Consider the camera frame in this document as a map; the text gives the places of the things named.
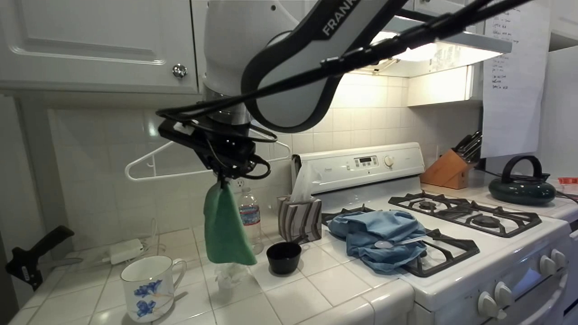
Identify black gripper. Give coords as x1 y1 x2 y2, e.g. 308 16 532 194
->
194 126 258 189

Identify green towel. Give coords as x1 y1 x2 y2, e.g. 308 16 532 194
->
202 178 259 267

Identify blue towel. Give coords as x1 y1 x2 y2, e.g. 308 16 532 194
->
326 207 431 274

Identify clear water bottle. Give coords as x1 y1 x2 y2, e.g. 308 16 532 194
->
236 185 265 254

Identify small black measuring cup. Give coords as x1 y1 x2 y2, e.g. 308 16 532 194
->
263 240 303 277

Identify metal cabinet knob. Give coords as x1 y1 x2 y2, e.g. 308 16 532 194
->
169 61 189 82

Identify white power adapter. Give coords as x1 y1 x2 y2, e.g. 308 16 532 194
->
106 236 146 267

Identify white mug blue flowers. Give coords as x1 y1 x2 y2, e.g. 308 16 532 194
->
119 254 189 325

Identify white upper cabinet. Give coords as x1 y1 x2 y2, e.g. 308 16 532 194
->
0 0 209 99

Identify wooden knife block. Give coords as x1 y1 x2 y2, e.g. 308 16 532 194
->
418 129 483 191

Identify black stove grate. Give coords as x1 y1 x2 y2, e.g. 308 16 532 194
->
319 203 482 279
386 189 543 240

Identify white gas stove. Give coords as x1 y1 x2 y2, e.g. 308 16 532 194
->
290 140 578 325

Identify white range hood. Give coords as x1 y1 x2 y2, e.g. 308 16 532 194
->
353 0 514 81

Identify white stove knob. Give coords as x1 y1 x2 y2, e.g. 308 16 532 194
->
548 247 570 270
492 279 516 308
474 288 500 321
536 252 559 277

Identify dark green kettle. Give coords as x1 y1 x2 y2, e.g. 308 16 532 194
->
485 153 559 207

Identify white printed paper sheet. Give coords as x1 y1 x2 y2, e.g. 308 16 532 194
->
478 0 552 160

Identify white refrigerator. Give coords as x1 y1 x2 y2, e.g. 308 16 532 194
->
536 43 578 182

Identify white wire coat hanger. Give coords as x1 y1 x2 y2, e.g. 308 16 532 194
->
122 137 294 184

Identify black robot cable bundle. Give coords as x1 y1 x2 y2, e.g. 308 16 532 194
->
155 0 532 124

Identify black camera clamp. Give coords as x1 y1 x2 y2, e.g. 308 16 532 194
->
3 223 75 292

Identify white oven door handle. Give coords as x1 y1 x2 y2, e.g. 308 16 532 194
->
521 279 578 325

